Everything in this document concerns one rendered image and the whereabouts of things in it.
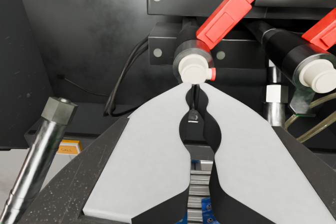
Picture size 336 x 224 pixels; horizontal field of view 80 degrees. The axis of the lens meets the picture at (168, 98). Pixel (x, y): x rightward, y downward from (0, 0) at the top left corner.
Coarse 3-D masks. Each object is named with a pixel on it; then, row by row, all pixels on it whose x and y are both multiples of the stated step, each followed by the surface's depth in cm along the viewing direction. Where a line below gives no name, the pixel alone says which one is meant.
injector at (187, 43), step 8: (184, 16) 26; (192, 16) 25; (184, 24) 22; (192, 24) 20; (184, 32) 17; (192, 32) 16; (176, 40) 17; (184, 40) 15; (192, 40) 14; (200, 40) 15; (176, 48) 15; (184, 48) 13; (192, 48) 13; (200, 48) 13; (208, 48) 14; (176, 56) 13; (208, 56) 13; (176, 64) 14; (208, 64) 13; (176, 72) 14
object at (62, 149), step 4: (64, 140) 39; (68, 140) 39; (72, 140) 39; (76, 140) 39; (80, 144) 39; (60, 148) 39; (64, 148) 39; (68, 148) 39; (72, 148) 39; (80, 148) 40; (60, 152) 40; (64, 152) 39; (68, 152) 39; (72, 152) 39; (76, 152) 39
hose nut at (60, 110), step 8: (48, 104) 15; (56, 104) 15; (64, 104) 15; (72, 104) 16; (48, 112) 15; (56, 112) 15; (64, 112) 15; (72, 112) 15; (56, 120) 15; (64, 120) 15
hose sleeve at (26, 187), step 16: (48, 128) 15; (64, 128) 15; (32, 144) 15; (48, 144) 15; (32, 160) 14; (48, 160) 15; (32, 176) 14; (16, 192) 14; (32, 192) 15; (16, 208) 14
